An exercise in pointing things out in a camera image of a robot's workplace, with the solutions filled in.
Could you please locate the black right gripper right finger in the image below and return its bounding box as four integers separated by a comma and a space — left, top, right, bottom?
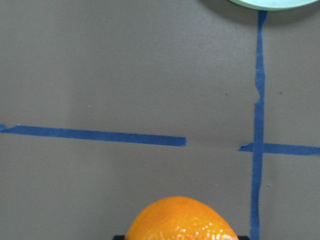
238, 235, 249, 240

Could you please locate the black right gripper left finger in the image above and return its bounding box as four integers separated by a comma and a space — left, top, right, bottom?
112, 235, 126, 240

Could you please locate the orange fruit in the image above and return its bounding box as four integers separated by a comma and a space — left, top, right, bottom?
125, 196, 238, 240

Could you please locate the light green plate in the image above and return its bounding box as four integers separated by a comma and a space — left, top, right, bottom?
230, 0, 318, 11

